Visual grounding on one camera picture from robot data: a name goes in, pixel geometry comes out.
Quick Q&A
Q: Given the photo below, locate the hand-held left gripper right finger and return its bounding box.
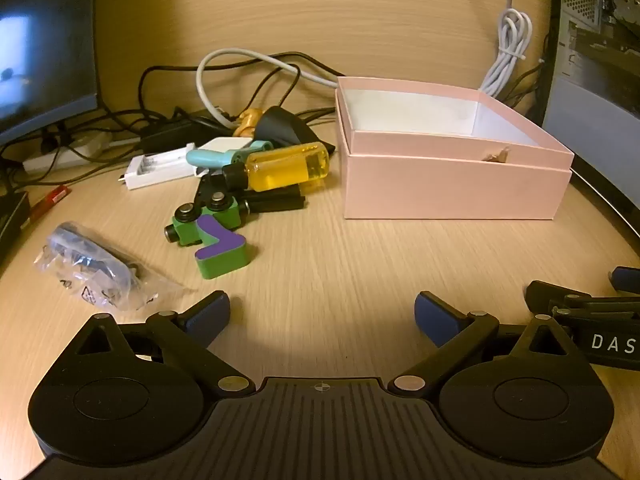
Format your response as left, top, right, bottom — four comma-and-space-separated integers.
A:
391, 290, 577, 396

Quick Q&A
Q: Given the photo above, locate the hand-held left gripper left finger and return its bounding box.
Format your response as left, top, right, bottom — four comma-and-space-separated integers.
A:
66, 290, 256, 396

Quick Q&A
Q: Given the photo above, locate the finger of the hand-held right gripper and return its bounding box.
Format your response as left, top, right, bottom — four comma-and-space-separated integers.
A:
611, 266, 640, 293
526, 280, 640, 318

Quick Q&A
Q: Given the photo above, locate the green purple angled block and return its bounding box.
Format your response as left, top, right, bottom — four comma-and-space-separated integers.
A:
195, 214, 253, 281

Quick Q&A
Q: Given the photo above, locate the green block with metal caps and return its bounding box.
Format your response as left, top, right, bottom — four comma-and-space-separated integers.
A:
164, 191, 246, 249

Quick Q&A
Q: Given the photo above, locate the pink cardboard box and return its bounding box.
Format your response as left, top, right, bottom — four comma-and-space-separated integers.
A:
334, 76, 575, 221

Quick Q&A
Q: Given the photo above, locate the clear bag of black parts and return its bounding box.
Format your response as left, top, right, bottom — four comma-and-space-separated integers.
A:
32, 221, 199, 312

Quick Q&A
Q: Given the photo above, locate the teal plastic tool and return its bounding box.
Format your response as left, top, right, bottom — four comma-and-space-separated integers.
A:
186, 140, 273, 170

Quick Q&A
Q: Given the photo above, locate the white battery charger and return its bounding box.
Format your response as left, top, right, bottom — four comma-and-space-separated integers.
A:
119, 147, 199, 192

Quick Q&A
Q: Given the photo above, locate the yellow liquid bottle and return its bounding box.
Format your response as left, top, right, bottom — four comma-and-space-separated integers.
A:
221, 142, 332, 193

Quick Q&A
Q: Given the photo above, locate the white power adapter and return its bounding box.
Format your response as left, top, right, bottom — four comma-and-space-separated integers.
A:
202, 136, 249, 156

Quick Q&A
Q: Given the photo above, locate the red pen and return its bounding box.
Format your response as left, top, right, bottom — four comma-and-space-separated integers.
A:
27, 185, 72, 222

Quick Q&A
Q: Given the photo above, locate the black rounded device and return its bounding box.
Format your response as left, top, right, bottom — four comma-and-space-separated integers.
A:
252, 106, 322, 149

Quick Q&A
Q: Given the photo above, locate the black power brick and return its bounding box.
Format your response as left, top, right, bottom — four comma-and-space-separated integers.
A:
138, 116, 222, 154

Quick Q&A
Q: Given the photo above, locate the white power strip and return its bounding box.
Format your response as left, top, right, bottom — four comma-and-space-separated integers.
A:
22, 130, 114, 174

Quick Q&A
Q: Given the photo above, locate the black computer monitor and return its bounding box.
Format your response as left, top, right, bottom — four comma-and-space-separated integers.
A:
0, 0, 99, 147

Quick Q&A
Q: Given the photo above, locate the grey bundled cable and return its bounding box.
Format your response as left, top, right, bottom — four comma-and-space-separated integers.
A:
477, 0, 534, 99

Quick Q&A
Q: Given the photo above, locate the white looped cable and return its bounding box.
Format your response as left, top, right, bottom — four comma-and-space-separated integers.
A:
196, 48, 342, 127

